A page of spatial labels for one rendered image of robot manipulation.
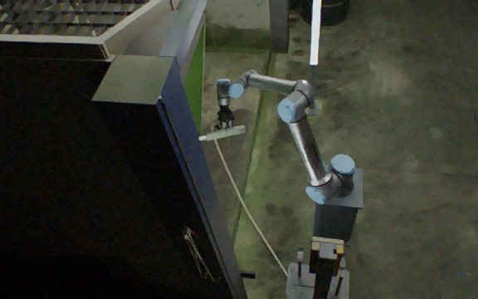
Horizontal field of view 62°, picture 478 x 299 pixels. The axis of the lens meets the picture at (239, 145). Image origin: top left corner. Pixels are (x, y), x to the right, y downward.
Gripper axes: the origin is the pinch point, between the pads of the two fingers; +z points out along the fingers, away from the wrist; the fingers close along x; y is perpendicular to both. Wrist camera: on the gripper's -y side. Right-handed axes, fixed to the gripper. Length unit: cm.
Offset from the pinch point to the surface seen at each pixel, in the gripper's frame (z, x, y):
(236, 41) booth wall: -44, -109, 160
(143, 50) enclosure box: -64, 60, -23
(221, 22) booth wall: -66, -90, 160
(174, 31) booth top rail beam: -79, 82, -118
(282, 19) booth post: -66, -136, 112
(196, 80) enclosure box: -35.0, 11.5, 19.5
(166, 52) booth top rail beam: -73, 88, -124
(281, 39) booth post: -45, -144, 123
